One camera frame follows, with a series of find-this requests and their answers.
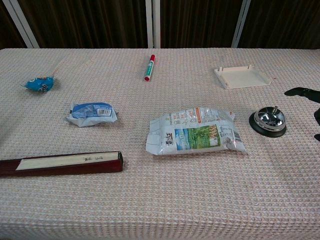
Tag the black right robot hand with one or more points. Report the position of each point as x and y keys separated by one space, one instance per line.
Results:
x=310 y=94

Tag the silver call bell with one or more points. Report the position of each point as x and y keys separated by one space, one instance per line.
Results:
x=269 y=120

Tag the white plastic tray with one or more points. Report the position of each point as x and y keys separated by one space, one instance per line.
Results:
x=242 y=76

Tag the large white printed snack bag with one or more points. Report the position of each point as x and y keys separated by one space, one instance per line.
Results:
x=195 y=132

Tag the red capped whiteboard marker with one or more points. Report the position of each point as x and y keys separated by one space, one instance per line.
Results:
x=149 y=67

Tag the pink waffle weave tablecloth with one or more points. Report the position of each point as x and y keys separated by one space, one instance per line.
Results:
x=160 y=195

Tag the small blue white snack bag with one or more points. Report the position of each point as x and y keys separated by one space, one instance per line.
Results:
x=91 y=113

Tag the dark brown curtain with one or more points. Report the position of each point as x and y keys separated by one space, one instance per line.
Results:
x=92 y=23

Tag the dark red folding fan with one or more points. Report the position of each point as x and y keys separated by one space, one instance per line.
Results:
x=62 y=165

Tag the crumpled blue candy wrapper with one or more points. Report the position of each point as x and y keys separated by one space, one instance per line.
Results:
x=40 y=83

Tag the white slanted frame bar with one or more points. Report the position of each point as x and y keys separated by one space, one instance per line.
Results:
x=240 y=23
x=21 y=23

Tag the white vertical frame post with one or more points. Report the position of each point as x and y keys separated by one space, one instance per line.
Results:
x=153 y=23

